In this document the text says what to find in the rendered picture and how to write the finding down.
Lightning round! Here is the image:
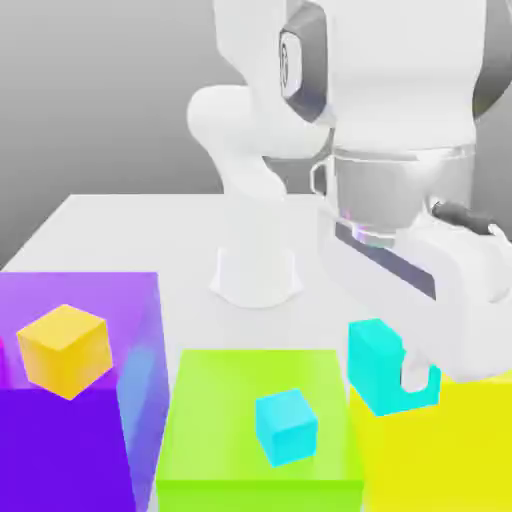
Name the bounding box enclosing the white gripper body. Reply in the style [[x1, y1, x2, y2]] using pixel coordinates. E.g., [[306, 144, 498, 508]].
[[318, 220, 512, 384]]

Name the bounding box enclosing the small cyan cube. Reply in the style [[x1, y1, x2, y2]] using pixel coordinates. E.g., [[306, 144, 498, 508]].
[[346, 318, 442, 418], [254, 387, 320, 469]]

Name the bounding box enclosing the small yellow cube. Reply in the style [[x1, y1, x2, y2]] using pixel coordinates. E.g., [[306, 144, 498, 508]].
[[15, 303, 114, 402]]

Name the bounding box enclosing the large yellow box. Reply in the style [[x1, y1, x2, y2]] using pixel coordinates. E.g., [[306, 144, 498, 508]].
[[349, 369, 512, 512]]

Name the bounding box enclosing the large green box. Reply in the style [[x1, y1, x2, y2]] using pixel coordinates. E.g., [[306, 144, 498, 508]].
[[154, 349, 366, 512]]

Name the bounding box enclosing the large purple box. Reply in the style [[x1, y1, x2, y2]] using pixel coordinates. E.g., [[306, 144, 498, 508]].
[[0, 271, 170, 512]]

